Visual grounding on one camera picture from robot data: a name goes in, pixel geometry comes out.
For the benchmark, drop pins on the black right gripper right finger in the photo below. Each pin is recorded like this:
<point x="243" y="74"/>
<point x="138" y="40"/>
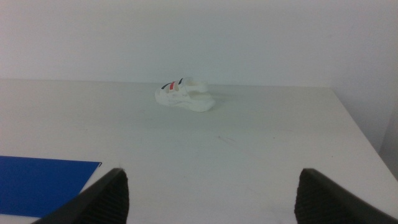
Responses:
<point x="323" y="202"/>

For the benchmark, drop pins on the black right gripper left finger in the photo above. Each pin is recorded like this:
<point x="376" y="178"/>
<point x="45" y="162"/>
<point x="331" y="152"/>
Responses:
<point x="102" y="202"/>

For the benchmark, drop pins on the blue rectangular mat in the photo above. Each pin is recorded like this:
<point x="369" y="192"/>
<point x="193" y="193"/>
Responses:
<point x="40" y="186"/>

